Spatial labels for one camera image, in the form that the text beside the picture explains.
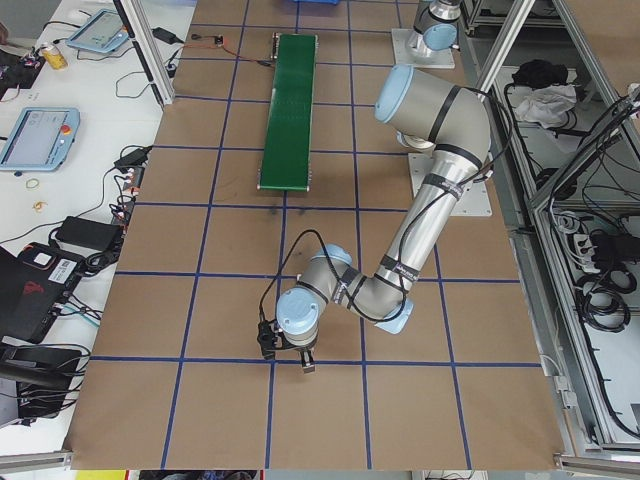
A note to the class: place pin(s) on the aluminium rail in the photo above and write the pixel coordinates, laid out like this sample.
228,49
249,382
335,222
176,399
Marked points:
35,461
600,462

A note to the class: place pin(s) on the small black power adapter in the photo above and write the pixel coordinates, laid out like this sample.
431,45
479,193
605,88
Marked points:
165,34

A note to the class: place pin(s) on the small black switch module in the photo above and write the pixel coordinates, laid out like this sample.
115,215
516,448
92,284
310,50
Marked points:
218,39

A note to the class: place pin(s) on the large black power brick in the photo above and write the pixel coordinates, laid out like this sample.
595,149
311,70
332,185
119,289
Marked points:
87,232

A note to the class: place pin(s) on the black adapter block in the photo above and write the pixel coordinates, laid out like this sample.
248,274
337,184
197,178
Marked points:
609,247

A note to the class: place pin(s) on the black laptop with red logo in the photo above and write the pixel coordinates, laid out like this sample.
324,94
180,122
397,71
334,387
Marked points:
27,305

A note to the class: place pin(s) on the white power strip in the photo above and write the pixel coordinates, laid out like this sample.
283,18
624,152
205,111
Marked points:
582,247

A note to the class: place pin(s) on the black power strip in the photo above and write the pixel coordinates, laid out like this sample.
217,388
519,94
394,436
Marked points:
127,192

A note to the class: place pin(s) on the blue plastic bin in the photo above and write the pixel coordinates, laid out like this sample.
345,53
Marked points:
315,2

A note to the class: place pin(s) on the blue-framed teach pendant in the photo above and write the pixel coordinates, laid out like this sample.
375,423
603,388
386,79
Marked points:
97,30
37,137

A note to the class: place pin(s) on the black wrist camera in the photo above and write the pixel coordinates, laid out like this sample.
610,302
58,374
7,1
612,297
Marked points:
268,337

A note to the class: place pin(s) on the black cloth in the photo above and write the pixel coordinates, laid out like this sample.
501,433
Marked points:
542,72

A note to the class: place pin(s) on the black box with white label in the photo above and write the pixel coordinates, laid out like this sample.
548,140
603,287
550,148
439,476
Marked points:
50,264

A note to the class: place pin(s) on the yellow drink can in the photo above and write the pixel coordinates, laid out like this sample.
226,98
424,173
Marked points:
55,59

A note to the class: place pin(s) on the V-shaped metal bar frame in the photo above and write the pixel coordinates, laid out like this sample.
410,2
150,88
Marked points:
547,310

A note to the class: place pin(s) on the green conveyor belt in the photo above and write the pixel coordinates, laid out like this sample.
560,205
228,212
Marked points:
290,115

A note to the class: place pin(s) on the white cloth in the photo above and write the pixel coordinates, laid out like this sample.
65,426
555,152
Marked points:
545,105

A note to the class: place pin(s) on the aluminium profile post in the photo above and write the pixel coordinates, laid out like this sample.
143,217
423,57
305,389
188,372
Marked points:
150,50

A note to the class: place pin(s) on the yellow rubber band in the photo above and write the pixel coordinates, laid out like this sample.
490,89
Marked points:
40,204
33,183

